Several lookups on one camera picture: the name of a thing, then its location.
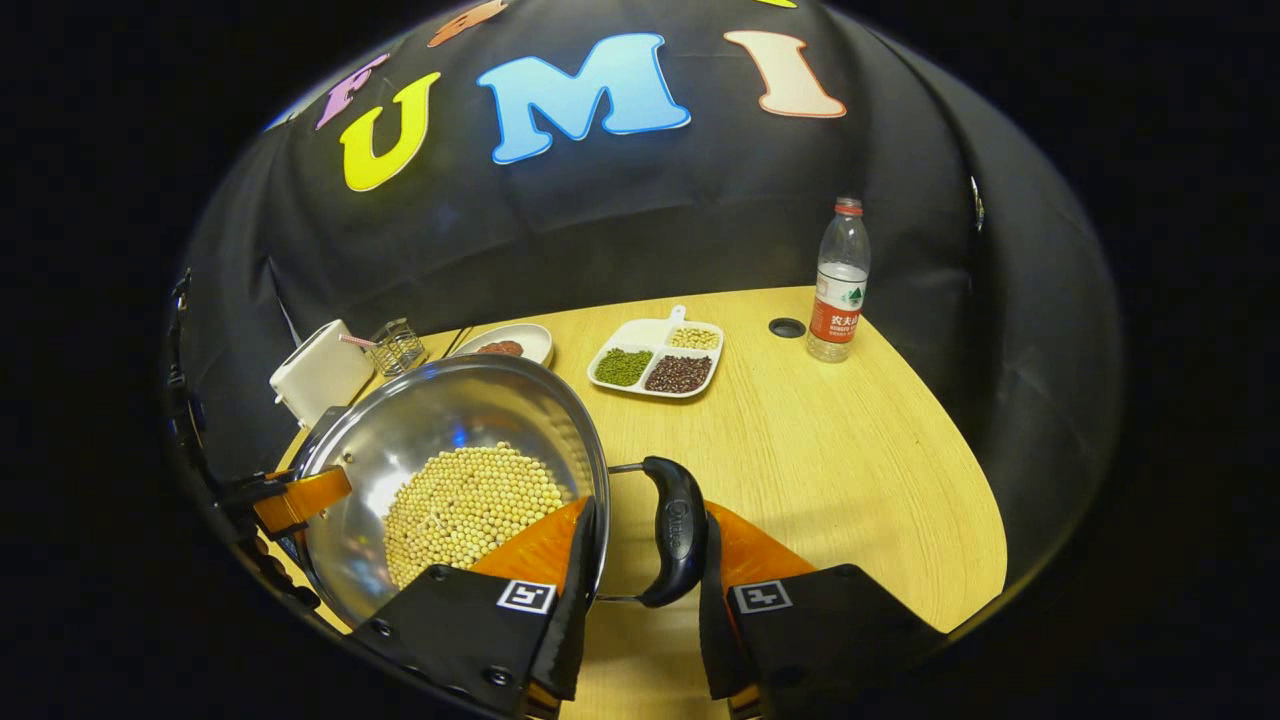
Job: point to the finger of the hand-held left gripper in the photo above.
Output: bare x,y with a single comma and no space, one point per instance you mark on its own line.
300,497
285,578

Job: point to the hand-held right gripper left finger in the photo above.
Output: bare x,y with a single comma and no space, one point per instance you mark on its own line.
470,620

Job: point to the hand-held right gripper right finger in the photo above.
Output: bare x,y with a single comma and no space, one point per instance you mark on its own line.
830,630

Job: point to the large heap of soybeans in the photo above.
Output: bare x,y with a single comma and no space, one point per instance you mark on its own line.
470,500

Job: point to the white toaster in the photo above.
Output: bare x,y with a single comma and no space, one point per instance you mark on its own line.
320,375

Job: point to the pink straw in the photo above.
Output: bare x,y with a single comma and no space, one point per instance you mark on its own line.
356,341

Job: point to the white round plate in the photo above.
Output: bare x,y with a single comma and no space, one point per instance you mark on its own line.
535,342

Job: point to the pile of green mung beans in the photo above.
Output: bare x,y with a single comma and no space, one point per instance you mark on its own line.
623,367

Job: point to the pile of dark red beans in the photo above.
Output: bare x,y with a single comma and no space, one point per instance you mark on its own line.
679,374

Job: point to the small pile of pale beans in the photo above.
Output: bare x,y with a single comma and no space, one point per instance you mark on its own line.
694,338

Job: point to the white divided tray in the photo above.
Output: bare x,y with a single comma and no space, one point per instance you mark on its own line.
640,335

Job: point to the clear water bottle red label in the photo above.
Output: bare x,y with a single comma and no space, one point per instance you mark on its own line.
838,290

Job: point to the black backdrop cloth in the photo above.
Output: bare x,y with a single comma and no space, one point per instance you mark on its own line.
700,200

